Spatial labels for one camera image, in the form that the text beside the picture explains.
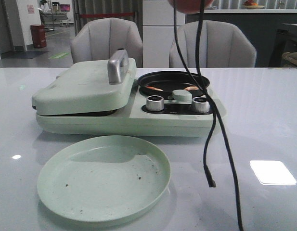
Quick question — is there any left grey upholstered chair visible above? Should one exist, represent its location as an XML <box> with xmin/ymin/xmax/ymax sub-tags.
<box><xmin>71</xmin><ymin>18</ymin><xmax>143</xmax><ymax>68</ymax></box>

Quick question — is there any left silver control knob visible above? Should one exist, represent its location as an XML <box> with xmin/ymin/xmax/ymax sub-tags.
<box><xmin>145</xmin><ymin>95</ymin><xmax>164</xmax><ymax>112</ymax></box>

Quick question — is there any fruit bowl on counter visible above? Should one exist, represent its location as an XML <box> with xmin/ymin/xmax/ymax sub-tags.
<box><xmin>243</xmin><ymin>0</ymin><xmax>265</xmax><ymax>9</ymax></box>

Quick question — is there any red barrier tape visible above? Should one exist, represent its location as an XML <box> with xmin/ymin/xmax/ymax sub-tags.
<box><xmin>79</xmin><ymin>12</ymin><xmax>134</xmax><ymax>18</ymax></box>

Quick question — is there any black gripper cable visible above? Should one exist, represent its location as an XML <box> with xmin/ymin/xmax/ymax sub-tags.
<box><xmin>173</xmin><ymin>0</ymin><xmax>244</xmax><ymax>231</ymax></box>

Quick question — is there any mint green breakfast maker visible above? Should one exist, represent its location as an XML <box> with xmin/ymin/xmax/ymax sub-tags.
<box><xmin>36</xmin><ymin>81</ymin><xmax>213</xmax><ymax>137</ymax></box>

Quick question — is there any right grey upholstered chair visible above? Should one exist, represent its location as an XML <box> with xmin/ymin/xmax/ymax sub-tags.
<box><xmin>177</xmin><ymin>20</ymin><xmax>257</xmax><ymax>68</ymax></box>

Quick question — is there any mint green round plate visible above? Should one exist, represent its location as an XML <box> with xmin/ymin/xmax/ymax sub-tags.
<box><xmin>37</xmin><ymin>135</ymin><xmax>171</xmax><ymax>227</ymax></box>

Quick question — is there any red trash bin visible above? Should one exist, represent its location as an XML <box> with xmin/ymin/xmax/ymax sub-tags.
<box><xmin>30</xmin><ymin>25</ymin><xmax>47</xmax><ymax>48</ymax></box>

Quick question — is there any silver control knob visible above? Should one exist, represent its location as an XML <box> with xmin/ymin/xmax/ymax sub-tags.
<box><xmin>191</xmin><ymin>97</ymin><xmax>210</xmax><ymax>114</ymax></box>
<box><xmin>145</xmin><ymin>95</ymin><xmax>164</xmax><ymax>112</ymax></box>

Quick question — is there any mint green hinged lid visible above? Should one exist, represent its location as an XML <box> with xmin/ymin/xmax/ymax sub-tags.
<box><xmin>32</xmin><ymin>50</ymin><xmax>137</xmax><ymax>116</ymax></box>

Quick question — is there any pink bowl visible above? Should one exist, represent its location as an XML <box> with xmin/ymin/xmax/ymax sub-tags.
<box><xmin>168</xmin><ymin>0</ymin><xmax>214</xmax><ymax>14</ymax></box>

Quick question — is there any white cabinet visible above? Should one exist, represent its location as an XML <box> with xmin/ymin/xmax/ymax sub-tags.
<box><xmin>142</xmin><ymin>0</ymin><xmax>174</xmax><ymax>68</ymax></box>

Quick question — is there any dark grey counter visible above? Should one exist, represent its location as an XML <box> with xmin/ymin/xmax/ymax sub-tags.
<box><xmin>186</xmin><ymin>9</ymin><xmax>297</xmax><ymax>68</ymax></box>

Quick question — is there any right silver control knob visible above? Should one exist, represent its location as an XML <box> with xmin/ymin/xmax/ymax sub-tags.
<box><xmin>191</xmin><ymin>97</ymin><xmax>210</xmax><ymax>114</ymax></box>

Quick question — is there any black round frying pan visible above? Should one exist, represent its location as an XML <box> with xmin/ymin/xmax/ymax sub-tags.
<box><xmin>137</xmin><ymin>70</ymin><xmax>210</xmax><ymax>97</ymax></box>

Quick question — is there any orange shrimp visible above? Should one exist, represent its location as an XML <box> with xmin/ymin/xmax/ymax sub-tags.
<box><xmin>146</xmin><ymin>86</ymin><xmax>163</xmax><ymax>91</ymax></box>
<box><xmin>184</xmin><ymin>86</ymin><xmax>199</xmax><ymax>91</ymax></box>

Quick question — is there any grey upholstered chair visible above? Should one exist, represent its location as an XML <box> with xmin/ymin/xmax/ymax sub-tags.
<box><xmin>71</xmin><ymin>18</ymin><xmax>143</xmax><ymax>68</ymax></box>
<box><xmin>177</xmin><ymin>20</ymin><xmax>257</xmax><ymax>68</ymax></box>

